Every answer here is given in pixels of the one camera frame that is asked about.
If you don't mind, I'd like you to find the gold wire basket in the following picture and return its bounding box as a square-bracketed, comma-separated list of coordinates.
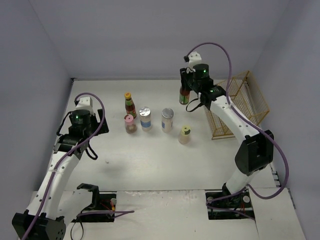
[204, 70, 270, 140]

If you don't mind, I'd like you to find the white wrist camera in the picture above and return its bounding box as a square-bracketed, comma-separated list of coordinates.
[75, 96, 94, 115]
[183, 51, 202, 69]

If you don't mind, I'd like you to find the yellow lid spice shaker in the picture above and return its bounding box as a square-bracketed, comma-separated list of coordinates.
[178, 125, 191, 145]

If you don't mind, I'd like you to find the pink lid spice shaker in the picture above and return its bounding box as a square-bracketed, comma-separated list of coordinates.
[124, 114, 137, 134]

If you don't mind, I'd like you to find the silver lid jar left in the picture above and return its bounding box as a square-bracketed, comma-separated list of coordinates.
[139, 106, 152, 132]

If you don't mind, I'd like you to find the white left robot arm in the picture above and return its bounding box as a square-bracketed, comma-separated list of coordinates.
[12, 108, 109, 240]

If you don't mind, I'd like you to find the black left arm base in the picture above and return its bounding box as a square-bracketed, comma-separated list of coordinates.
[72, 183, 117, 223]

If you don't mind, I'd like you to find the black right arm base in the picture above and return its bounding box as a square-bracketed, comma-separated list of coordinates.
[205, 190, 255, 220]

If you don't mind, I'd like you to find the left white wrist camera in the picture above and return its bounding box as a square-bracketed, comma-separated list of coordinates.
[75, 96, 94, 115]

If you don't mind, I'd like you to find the silver lid jar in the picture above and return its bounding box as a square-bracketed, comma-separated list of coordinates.
[139, 106, 152, 132]
[161, 108, 174, 133]

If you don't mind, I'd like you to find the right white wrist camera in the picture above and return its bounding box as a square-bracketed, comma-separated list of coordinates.
[183, 51, 202, 69]

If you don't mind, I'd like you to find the silver lid jar right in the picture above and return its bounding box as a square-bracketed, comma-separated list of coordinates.
[161, 108, 174, 133]

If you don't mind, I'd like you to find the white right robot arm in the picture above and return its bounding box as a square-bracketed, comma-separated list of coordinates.
[179, 63, 274, 206]

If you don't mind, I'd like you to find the yellow cap sauce bottle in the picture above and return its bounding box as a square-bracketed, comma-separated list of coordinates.
[124, 92, 137, 119]
[179, 86, 190, 105]

